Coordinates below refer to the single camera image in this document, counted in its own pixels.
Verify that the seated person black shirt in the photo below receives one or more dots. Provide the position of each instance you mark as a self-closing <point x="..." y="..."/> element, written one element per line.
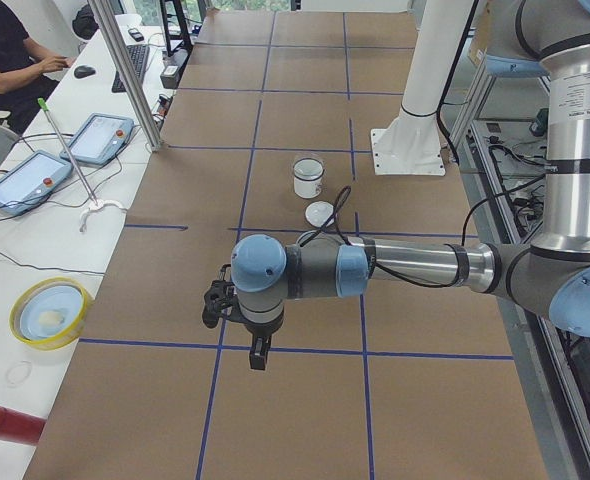
<point x="24" y="66"/>

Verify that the white plastic hook clip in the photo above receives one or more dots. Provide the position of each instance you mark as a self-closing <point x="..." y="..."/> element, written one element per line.
<point x="100" y="210"/>

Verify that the teach pendant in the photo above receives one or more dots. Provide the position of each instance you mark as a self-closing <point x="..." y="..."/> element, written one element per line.
<point x="100" y="138"/>
<point x="32" y="181"/>

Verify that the white enamel mug blue rim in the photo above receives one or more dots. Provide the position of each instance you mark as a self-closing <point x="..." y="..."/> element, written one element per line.
<point x="307" y="190"/>

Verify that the yellow tape roll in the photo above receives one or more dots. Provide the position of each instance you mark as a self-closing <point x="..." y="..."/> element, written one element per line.
<point x="51" y="314"/>

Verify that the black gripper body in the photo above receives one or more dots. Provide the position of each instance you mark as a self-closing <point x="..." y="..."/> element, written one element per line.
<point x="260" y="330"/>

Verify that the far teach pendant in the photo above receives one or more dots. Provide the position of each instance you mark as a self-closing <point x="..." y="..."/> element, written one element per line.
<point x="100" y="138"/>

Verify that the aluminium frame post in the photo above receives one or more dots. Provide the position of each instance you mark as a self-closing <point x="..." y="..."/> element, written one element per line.
<point x="108" y="25"/>

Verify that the near teach pendant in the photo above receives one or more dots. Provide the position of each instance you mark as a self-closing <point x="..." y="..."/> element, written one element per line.
<point x="32" y="181"/>

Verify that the black computer mouse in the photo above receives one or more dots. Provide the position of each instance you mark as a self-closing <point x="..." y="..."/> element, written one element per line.
<point x="83" y="71"/>

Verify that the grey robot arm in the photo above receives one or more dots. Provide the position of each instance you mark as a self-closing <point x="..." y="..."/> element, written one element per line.
<point x="549" y="276"/>

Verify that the metal rod green tip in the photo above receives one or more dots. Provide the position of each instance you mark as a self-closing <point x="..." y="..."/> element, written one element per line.
<point x="43" y="106"/>

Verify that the red bottle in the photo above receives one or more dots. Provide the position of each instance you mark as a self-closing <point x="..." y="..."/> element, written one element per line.
<point x="19" y="427"/>

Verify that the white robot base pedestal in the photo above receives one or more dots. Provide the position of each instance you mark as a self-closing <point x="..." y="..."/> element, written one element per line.
<point x="410" y="145"/>

